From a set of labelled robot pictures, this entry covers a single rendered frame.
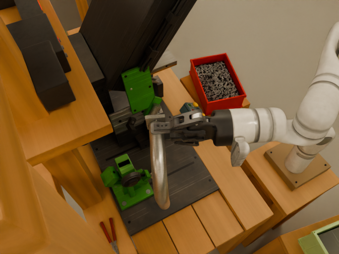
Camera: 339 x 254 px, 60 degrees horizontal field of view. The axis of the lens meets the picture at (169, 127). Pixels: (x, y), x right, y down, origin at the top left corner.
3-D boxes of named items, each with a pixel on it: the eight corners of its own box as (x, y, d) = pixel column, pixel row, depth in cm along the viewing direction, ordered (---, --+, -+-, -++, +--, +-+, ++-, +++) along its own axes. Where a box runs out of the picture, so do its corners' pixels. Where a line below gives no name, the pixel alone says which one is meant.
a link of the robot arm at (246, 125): (239, 154, 53) (273, 151, 53) (230, 100, 58) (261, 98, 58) (231, 169, 62) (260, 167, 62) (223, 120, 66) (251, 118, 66)
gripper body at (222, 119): (226, 119, 66) (184, 122, 66) (233, 101, 58) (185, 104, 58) (231, 151, 63) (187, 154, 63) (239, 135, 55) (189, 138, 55)
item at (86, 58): (97, 81, 159) (80, 30, 130) (118, 123, 145) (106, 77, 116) (63, 93, 154) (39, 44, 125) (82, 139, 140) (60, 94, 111)
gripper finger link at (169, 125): (178, 124, 59) (153, 125, 59) (179, 117, 57) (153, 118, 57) (179, 130, 59) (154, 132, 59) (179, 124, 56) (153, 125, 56)
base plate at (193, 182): (120, 36, 180) (120, 33, 178) (218, 189, 129) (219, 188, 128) (53, 59, 170) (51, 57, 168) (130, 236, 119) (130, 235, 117)
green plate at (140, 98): (149, 94, 135) (140, 54, 121) (156, 104, 130) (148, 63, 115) (126, 103, 132) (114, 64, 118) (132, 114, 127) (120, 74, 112)
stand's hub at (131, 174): (139, 176, 111) (138, 168, 105) (143, 183, 110) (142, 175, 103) (121, 185, 109) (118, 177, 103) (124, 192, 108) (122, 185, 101)
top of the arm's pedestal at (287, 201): (291, 132, 153) (294, 128, 149) (337, 184, 138) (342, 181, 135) (241, 159, 145) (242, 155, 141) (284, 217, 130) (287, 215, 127)
